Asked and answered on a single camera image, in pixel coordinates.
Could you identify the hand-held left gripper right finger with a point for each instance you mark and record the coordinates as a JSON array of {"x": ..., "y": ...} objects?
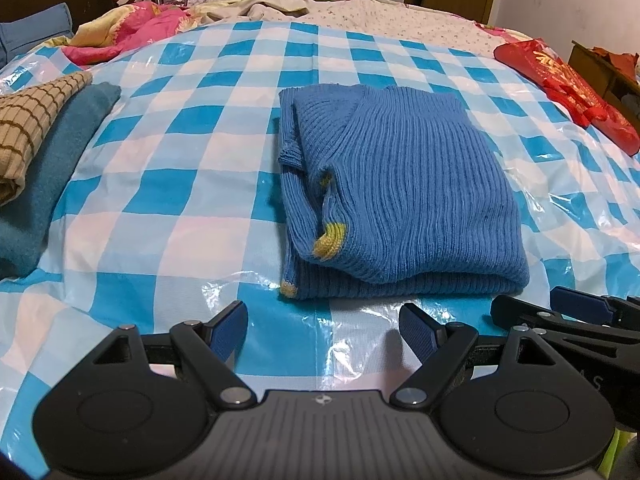
[{"x": 419, "y": 330}]

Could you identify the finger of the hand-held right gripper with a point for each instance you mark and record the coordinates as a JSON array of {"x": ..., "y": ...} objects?
[
  {"x": 520, "y": 312},
  {"x": 580, "y": 302}
]

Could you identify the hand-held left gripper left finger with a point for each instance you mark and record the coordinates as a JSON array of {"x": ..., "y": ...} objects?
[{"x": 227, "y": 331}]

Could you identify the blue striped knit sweater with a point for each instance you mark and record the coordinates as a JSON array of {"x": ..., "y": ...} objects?
[{"x": 420, "y": 185}]

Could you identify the blue white checked plastic sheet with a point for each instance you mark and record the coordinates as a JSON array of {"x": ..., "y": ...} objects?
[{"x": 175, "y": 175}]

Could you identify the red gold printed bag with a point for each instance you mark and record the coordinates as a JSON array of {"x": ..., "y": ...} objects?
[{"x": 565, "y": 80}]

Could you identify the brown cardboard box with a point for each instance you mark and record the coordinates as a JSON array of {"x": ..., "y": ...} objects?
[{"x": 602, "y": 77}]

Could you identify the teal folded cloth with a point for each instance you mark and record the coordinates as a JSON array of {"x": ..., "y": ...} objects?
[{"x": 45, "y": 190}]

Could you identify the red paper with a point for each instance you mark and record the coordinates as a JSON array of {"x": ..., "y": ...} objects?
[{"x": 617, "y": 57}]

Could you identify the tan checked folded cloth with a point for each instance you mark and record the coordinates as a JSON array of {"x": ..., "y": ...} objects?
[{"x": 30, "y": 125}]

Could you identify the white floral bedsheet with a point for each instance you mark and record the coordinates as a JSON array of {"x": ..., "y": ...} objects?
[{"x": 410, "y": 22}]

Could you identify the pink floral quilt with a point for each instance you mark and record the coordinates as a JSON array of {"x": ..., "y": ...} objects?
[{"x": 140, "y": 27}]

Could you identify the beige crumpled cloth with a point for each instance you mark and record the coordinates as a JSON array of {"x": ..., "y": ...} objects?
[{"x": 270, "y": 7}]

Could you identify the blue pillow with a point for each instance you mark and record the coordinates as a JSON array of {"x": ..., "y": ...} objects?
[{"x": 30, "y": 30}]

